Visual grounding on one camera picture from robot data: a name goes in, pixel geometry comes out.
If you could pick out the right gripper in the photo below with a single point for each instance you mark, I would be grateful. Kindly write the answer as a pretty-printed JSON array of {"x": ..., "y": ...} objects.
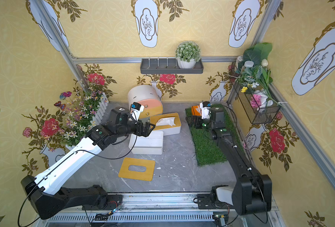
[{"x": 197, "y": 121}]

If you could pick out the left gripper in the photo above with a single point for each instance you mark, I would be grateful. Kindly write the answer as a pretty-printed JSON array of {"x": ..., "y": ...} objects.
[{"x": 142, "y": 128}]

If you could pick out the orange tissue pack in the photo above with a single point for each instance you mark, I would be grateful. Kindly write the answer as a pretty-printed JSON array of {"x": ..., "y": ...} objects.
[
  {"x": 166, "y": 121},
  {"x": 196, "y": 110}
]

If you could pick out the wooden slotted lid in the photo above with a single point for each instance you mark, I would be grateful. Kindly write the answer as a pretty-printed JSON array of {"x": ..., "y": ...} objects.
[
  {"x": 154, "y": 119},
  {"x": 137, "y": 169}
]

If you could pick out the white plastic box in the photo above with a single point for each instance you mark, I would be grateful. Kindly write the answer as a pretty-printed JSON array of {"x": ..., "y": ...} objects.
[
  {"x": 151, "y": 145},
  {"x": 168, "y": 132}
]

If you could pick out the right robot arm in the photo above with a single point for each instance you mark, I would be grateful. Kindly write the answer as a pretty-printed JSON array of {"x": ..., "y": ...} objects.
[{"x": 252, "y": 192}]

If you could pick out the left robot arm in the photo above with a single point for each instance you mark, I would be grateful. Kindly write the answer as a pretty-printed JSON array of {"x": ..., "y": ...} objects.
[{"x": 46, "y": 193}]

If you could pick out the green artificial grass mat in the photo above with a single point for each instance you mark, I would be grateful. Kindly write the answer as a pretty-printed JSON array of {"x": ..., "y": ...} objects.
[{"x": 206, "y": 149}]

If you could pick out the round pastel drawer cabinet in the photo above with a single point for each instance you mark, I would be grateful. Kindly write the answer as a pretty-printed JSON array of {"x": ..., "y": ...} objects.
[{"x": 147, "y": 96}]

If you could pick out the white fence flower planter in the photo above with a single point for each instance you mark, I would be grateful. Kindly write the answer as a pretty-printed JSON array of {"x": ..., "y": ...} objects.
[{"x": 83, "y": 111}]

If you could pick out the artificial flower bouquet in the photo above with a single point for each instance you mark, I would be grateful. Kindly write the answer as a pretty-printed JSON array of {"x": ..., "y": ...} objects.
[{"x": 254, "y": 76}]

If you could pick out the potted green succulent plant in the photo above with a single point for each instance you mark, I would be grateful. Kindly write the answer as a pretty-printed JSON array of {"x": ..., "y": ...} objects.
[{"x": 188, "y": 53}]

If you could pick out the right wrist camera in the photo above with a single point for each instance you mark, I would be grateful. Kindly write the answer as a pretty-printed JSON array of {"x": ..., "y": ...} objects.
[{"x": 205, "y": 109}]

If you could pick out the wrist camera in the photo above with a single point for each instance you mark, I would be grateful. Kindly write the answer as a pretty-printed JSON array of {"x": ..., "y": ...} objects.
[
  {"x": 205, "y": 109},
  {"x": 136, "y": 110}
]

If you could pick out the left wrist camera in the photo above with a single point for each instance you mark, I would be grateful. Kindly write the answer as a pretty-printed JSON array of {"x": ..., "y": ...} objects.
[{"x": 136, "y": 110}]

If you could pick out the black wire wall basket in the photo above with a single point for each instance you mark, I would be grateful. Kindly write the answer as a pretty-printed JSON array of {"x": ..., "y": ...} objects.
[{"x": 261, "y": 116}]

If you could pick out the grey wall shelf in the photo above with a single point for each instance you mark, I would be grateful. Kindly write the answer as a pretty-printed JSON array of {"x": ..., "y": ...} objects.
[{"x": 167, "y": 66}]

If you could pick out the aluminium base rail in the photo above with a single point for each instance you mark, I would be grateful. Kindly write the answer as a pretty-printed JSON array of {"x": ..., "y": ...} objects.
[{"x": 163, "y": 207}]

